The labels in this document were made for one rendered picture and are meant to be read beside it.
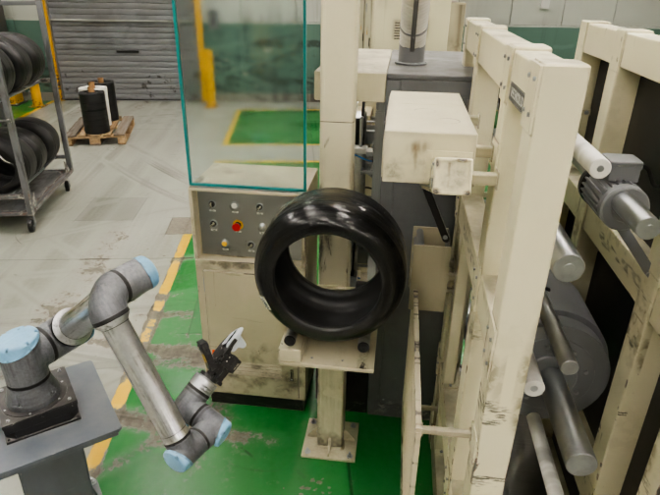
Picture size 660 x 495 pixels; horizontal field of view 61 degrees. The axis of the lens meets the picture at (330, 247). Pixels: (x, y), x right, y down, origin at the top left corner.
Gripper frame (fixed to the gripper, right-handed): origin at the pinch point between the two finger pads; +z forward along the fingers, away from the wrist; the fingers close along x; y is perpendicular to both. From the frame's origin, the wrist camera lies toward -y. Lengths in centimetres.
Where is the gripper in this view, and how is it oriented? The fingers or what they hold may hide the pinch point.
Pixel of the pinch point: (239, 329)
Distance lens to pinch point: 208.6
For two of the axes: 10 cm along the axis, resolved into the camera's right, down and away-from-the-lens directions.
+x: 4.9, 0.5, -8.7
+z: 5.8, -7.7, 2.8
